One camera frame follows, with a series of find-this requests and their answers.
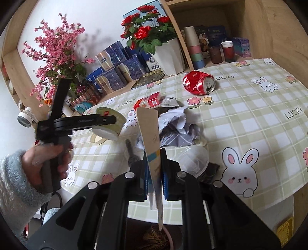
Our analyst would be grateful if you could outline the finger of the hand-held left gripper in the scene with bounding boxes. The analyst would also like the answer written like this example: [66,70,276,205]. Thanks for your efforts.
[99,115,117,126]

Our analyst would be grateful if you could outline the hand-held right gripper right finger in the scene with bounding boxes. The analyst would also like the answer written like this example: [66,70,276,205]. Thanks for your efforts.
[160,147,282,250]

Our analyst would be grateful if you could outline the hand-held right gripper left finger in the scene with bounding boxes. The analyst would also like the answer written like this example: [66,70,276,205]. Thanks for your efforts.
[26,151,151,250]

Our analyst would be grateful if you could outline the brown cardboard piece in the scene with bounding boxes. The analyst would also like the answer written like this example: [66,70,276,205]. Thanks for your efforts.
[137,107,164,232]

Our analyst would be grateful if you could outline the pink waste bin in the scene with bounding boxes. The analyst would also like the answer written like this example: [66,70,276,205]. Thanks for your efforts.
[125,212,184,250]

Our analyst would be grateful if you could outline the person's left forearm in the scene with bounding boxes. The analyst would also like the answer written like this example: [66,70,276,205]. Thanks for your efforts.
[0,149,52,246]

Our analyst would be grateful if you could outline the person's left hand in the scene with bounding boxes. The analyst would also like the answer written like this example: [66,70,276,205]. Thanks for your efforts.
[21,141,74,193]

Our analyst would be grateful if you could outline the beige tape roll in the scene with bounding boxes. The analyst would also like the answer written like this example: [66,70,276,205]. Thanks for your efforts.
[90,132,109,145]

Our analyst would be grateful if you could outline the colourful printed box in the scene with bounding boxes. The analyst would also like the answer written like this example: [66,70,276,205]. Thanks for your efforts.
[70,85,103,114]

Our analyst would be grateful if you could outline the plain blue box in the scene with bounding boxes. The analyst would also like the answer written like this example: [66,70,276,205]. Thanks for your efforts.
[86,67,106,87]

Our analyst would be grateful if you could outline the blue gold patterned box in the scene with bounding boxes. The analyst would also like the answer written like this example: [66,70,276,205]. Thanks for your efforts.
[115,56,150,83]
[95,67,128,94]
[95,41,129,70]

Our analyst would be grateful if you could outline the clear plastic lid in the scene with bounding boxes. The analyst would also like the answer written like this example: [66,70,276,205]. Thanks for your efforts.
[168,145,209,178]

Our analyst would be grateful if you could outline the small white fan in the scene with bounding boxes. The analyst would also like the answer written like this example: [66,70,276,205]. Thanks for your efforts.
[17,107,39,128]

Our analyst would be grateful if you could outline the red white cigarette box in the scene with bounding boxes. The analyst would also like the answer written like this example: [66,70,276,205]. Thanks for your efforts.
[133,92,162,111]

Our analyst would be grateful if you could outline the pink blossom bouquet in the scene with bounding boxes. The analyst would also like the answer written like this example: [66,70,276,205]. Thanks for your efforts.
[22,13,95,107]

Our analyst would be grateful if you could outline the black snack wrapper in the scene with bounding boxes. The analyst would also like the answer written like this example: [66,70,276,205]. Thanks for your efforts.
[196,162,220,184]

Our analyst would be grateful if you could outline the grey plastic wrapper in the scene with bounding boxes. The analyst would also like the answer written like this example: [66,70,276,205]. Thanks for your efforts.
[159,122,207,148]

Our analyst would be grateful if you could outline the gold foil tray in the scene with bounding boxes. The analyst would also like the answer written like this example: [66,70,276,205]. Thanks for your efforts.
[137,71,166,84]

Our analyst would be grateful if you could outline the silver foil wrapper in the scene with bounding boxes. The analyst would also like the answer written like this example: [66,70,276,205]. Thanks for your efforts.
[160,97,180,108]

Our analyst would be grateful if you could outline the crumpled white paper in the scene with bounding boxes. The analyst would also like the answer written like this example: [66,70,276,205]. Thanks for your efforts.
[157,106,188,131]

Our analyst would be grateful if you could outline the blue box white label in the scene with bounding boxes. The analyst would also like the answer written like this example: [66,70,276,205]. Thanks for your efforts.
[141,52,164,73]

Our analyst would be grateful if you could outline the dark blue box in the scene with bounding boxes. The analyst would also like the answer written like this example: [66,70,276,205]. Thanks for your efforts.
[124,47,145,59]

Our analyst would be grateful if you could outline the red rose plant white pot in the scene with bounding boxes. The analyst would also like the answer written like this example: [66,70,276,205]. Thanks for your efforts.
[120,5,186,77]

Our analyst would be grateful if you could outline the crushed red drink can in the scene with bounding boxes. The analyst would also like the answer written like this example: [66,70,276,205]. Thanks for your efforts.
[182,70,215,95]

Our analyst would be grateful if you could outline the light blue fuzzy pants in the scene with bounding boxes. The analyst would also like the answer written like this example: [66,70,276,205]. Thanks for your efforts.
[42,207,60,225]

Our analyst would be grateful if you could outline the checked bunny print tablecloth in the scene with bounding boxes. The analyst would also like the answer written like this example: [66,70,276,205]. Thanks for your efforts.
[59,58,308,225]

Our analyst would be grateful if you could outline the stack of pastel paper cups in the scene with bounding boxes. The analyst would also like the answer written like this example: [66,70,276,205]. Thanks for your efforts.
[183,26,206,70]

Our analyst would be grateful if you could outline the brown glass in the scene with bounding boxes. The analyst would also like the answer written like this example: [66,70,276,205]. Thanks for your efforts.
[209,45,223,64]

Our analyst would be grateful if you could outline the dark box bear picture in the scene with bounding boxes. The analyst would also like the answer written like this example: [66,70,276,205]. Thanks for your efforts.
[194,25,212,59]

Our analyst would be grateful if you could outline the yellow ribbed object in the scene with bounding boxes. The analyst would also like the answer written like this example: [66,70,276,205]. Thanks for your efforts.
[275,216,295,241]

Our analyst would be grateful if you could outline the red cup white rim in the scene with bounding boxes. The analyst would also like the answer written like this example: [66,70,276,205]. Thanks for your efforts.
[221,41,235,62]

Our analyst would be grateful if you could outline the blue printed carton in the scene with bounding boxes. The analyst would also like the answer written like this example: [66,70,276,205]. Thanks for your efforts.
[207,25,229,47]

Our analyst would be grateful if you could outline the purple printed box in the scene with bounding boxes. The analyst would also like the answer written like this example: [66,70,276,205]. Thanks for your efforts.
[231,37,251,58]

